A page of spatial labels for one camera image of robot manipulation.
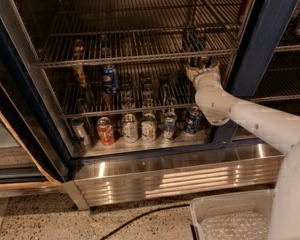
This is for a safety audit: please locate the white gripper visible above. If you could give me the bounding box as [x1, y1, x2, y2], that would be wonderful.
[185, 60, 222, 91]

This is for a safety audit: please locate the silver blue redbull can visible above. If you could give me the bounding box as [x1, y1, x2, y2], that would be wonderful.
[195, 56, 211, 68]

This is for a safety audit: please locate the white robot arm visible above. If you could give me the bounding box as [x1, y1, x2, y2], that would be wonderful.
[185, 62, 300, 240]

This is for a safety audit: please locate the blue pepsi can bottom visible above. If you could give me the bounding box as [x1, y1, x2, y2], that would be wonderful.
[184, 106, 201, 134]

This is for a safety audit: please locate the green white can right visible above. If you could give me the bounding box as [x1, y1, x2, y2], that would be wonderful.
[141, 113, 157, 142]

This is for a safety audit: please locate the green white can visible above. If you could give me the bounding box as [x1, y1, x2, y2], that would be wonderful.
[122, 114, 138, 143]
[141, 113, 157, 142]

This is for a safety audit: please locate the green white can left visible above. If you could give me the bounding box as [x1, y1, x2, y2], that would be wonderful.
[122, 114, 138, 143]

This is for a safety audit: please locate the blue pepsi can middle shelf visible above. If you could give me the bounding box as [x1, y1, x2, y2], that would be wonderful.
[101, 64, 119, 94]

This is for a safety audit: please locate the stainless steel display fridge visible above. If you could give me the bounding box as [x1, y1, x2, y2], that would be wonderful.
[0, 0, 300, 209]

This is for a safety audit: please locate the red coca-cola can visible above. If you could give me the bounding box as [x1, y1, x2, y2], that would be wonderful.
[96, 117, 115, 145]

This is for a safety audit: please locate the tan patterned slim can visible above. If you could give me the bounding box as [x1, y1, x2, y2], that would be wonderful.
[72, 66, 88, 88]

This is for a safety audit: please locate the silver can bottom left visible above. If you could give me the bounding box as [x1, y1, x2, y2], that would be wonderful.
[71, 118, 91, 146]

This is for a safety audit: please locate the open glass fridge door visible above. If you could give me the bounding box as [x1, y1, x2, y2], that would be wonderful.
[0, 3, 69, 198]

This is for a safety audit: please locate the clear plastic bin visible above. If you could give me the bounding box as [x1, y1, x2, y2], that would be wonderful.
[190, 190, 274, 240]

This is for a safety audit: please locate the right compartment wire shelf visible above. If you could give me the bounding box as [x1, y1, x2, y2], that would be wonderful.
[249, 20, 300, 104]

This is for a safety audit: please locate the middle wire fridge shelf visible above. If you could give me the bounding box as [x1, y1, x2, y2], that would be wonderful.
[62, 60, 195, 118]

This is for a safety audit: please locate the wire fridge shelf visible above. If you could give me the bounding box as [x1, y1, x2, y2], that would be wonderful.
[62, 60, 195, 118]
[38, 0, 241, 69]

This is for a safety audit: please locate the top wire fridge shelf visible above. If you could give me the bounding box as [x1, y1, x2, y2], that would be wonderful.
[38, 0, 241, 69]

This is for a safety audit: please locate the black floor cable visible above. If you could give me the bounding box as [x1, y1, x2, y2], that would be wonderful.
[99, 202, 191, 240]

